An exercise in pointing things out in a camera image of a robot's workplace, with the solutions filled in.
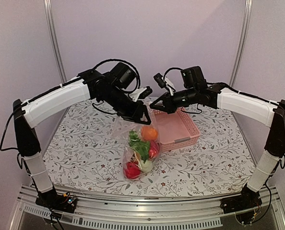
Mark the pink perforated plastic basket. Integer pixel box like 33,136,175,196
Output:
154,108,200,152

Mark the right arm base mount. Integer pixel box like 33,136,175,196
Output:
220,192,262,225

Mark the red apple toy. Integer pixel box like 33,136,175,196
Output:
148,140,160,159

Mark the left aluminium vertical post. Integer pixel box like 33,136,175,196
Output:
43,0,67,83

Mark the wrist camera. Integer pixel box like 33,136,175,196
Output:
129,86,153,102
153,73,176,96

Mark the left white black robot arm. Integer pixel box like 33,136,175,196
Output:
5,58,151,208

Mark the floral patterned table mat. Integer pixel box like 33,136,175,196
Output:
44,101,255,196

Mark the yellow lemon toy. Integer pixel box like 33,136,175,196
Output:
130,152,141,164

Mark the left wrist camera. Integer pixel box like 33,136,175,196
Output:
129,86,153,102

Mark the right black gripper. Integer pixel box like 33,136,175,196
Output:
150,87,198,114

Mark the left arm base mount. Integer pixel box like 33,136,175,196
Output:
36,190,78,213

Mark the clear zip top bag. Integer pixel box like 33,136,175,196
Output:
111,101,162,180

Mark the aluminium front rail frame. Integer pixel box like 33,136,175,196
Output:
10,185,285,230

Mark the right aluminium vertical post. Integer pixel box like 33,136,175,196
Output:
229,0,253,87

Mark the orange tangerine toy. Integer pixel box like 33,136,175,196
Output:
141,126,158,140

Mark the white radish toy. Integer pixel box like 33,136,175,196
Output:
129,130,153,173

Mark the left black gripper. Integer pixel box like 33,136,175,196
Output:
100,85,152,125

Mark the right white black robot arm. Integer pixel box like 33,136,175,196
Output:
150,66,285,209

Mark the aluminium vertical post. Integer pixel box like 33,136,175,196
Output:
229,0,253,87
43,0,67,83

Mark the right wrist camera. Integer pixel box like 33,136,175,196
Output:
153,73,176,96

